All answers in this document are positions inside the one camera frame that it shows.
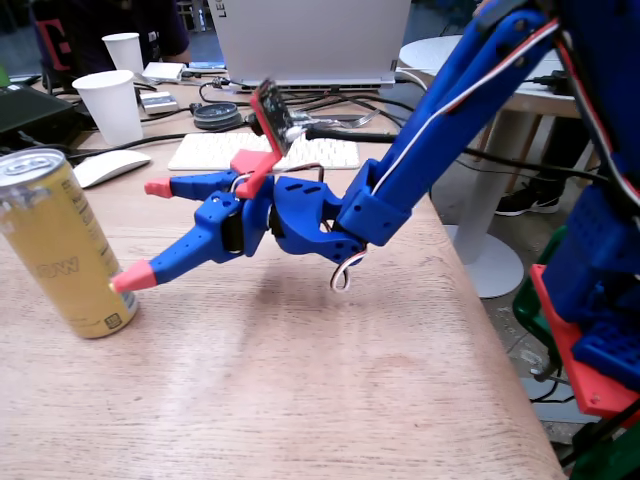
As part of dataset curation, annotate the blue gripper black motor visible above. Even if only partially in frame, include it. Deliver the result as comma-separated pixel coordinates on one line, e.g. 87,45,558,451
109,169,277,295

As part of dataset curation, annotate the yellow drink can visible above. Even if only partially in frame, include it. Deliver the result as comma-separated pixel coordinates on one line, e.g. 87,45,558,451
0,147,140,340

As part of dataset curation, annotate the white keyboard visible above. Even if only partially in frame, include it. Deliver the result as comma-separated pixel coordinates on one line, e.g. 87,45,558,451
167,132,361,172

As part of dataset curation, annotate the white computer mouse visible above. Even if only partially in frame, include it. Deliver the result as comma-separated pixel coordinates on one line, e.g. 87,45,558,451
72,149,153,190

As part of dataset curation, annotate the silver power adapter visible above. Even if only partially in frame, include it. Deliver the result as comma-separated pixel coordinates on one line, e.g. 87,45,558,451
139,91,180,116

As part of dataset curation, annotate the large white paper cup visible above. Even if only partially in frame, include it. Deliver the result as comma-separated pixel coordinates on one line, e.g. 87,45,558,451
71,69,145,148

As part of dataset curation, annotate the white usb hub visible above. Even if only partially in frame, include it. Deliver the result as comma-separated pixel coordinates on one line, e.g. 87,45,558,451
142,61,189,84

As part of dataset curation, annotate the small white paper cup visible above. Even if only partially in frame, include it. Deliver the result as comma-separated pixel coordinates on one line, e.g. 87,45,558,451
101,32,146,75

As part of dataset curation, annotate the black flat box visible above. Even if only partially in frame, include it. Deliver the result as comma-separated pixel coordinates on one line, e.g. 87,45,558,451
0,83,94,149

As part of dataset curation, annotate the person in dark purple shirt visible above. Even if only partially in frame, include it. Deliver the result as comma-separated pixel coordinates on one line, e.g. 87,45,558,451
30,0,192,76

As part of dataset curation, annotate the silver laptop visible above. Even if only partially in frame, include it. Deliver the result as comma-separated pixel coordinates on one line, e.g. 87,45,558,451
207,0,413,93

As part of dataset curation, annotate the black sneaker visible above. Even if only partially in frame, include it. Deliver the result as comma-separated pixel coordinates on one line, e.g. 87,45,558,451
494,186,562,218

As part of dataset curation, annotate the green plastic clamp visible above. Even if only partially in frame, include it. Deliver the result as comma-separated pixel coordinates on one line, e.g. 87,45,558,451
512,227,569,371
568,414,640,480

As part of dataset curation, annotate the red wrist camera mount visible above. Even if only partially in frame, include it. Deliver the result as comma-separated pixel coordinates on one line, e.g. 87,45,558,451
229,78,297,199

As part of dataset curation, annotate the long black desk cable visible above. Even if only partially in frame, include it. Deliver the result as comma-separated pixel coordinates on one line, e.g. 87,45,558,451
64,132,187,162

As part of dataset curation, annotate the black looped cable with ferrite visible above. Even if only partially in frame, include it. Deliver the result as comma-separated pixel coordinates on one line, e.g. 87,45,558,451
198,79,252,108

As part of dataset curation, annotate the white red servo wire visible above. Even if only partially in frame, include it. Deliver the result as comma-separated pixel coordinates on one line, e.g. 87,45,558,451
328,247,371,294

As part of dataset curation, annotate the black camera usb cable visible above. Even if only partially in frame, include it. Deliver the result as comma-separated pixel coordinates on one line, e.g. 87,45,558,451
299,124,614,184

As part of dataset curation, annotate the black laptop cable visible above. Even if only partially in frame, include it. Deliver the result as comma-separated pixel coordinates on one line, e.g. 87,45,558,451
289,92,419,132

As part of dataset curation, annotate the white laptop cable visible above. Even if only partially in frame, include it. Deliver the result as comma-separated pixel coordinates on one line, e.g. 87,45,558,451
396,69,429,94

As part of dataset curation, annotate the round white pedestal table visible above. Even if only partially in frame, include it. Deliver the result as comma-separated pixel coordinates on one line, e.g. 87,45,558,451
399,34,584,300

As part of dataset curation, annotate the red robot base plate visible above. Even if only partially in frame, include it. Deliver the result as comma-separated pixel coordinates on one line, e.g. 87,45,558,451
528,263,640,419

